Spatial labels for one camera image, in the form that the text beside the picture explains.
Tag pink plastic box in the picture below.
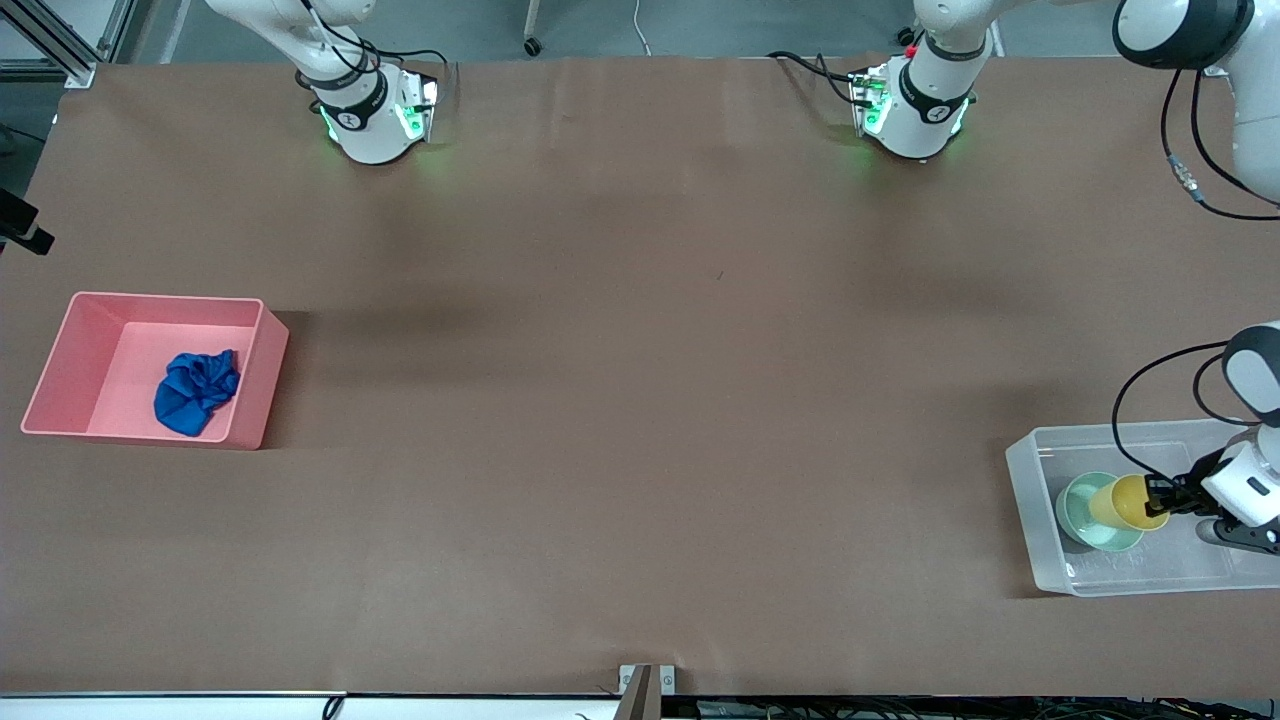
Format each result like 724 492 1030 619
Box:
20 291 291 451

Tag aluminium frame profile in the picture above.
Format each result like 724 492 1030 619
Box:
0 0 137 89

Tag blue cloth wad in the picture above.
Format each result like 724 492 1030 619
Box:
153 349 241 438

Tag clear plastic storage box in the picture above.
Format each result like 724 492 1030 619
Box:
1005 418 1280 598

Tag yellow plastic cup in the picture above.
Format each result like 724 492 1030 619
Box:
1088 474 1171 532

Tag mint green bowl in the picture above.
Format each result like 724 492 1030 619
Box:
1055 471 1146 552

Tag metal table edge bracket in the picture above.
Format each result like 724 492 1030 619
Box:
618 664 677 720

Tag white table edge board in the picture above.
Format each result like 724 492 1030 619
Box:
0 690 623 720

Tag black clamp mount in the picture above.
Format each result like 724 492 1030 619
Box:
0 190 55 256

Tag black base cable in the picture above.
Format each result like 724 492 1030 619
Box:
300 0 451 93
767 50 873 107

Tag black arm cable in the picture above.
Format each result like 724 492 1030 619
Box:
1112 340 1263 493
1160 68 1280 222

